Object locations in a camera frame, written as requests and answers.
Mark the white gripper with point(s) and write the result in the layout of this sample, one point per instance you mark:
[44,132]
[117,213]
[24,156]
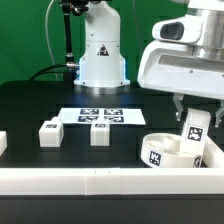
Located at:
[170,67]

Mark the white round stool seat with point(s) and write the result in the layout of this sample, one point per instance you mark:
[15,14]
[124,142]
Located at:
[164,150]

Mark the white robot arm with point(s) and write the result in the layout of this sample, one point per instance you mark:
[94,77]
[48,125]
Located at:
[101,66]

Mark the white U-shaped obstacle fence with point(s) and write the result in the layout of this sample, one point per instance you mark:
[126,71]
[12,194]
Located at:
[118,181]

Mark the white marker tag sheet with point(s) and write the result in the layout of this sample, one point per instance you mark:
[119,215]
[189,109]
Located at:
[113,115]

